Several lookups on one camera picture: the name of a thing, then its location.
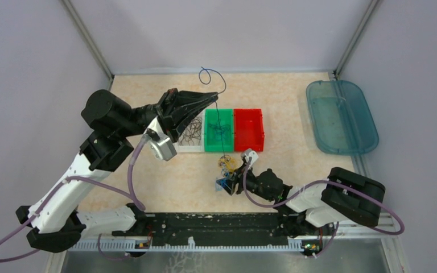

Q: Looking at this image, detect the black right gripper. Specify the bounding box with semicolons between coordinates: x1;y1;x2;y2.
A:
217;162;275;202

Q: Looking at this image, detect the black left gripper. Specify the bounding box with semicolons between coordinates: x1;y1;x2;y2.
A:
117;87;219;142

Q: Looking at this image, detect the coloured cable bundle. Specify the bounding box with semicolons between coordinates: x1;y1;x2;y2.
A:
215;155;240;191

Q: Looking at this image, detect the brown cable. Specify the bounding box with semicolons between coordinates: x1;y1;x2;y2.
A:
179;115;204;147

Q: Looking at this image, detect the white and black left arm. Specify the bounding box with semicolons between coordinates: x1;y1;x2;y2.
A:
16;88;219;253

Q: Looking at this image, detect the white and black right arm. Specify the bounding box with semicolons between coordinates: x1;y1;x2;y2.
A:
216;165;386;234

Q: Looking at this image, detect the white plastic bin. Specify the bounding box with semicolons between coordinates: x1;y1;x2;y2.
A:
175;112;204;153

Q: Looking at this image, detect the green plastic bin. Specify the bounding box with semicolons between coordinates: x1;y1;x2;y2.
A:
204;109;234;153

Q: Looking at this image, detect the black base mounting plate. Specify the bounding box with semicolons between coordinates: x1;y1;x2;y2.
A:
112;212;336;247

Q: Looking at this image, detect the red plastic bin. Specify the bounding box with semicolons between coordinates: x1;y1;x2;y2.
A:
233;108;265;152

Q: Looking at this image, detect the teal transparent plastic basin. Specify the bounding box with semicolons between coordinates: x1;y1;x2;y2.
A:
306;80;379;156

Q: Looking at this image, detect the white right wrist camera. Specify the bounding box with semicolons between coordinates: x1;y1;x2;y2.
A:
240;148;259;173

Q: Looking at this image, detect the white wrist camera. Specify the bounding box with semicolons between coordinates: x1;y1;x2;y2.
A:
240;148;259;173
146;129;177;162

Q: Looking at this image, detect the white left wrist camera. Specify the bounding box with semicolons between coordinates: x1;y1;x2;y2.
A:
146;129;177;162

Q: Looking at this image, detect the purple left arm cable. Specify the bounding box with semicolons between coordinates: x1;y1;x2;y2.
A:
0;134;155;263

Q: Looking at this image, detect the white slotted cable duct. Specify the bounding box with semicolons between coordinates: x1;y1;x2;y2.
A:
69;239;304;253

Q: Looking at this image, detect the right aluminium frame post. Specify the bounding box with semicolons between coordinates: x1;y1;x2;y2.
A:
331;0;383;80

